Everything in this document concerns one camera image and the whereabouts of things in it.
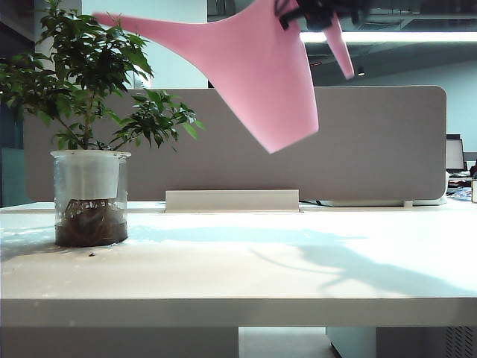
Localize grey desk divider panel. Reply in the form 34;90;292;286
22;85;447;203

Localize green leafy plant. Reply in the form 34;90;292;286
0;0;206;152

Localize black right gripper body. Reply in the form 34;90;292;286
298;0;370;31

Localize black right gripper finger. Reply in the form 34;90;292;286
274;0;303;30

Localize long ceiling light strip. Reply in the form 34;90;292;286
297;31;477;43

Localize computer monitor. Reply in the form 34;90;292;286
445;134;465;173

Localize white cable tray flap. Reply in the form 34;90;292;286
164;189;301;213

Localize clear glass plant pot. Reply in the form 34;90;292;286
49;150;133;248

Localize grey under-desk cabinet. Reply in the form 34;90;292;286
326;327;477;358

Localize white divider base foot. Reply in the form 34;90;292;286
327;198;447;208

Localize pink plastic watering can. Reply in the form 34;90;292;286
91;0;356;155

